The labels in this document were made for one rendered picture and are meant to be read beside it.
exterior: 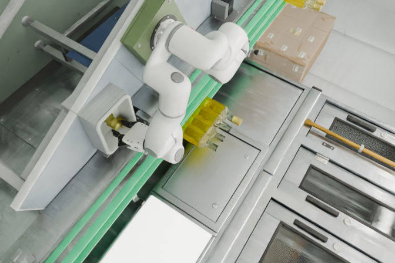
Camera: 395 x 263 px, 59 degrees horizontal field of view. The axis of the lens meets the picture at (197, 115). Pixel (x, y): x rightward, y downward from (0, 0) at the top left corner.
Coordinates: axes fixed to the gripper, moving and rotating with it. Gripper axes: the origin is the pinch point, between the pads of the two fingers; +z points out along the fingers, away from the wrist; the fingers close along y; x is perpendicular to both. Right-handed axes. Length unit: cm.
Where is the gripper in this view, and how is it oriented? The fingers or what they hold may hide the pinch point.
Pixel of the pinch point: (120, 128)
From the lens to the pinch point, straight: 139.3
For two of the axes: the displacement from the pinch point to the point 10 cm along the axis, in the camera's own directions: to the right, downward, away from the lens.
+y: 5.5, -6.8, 4.9
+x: -2.0, -6.7, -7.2
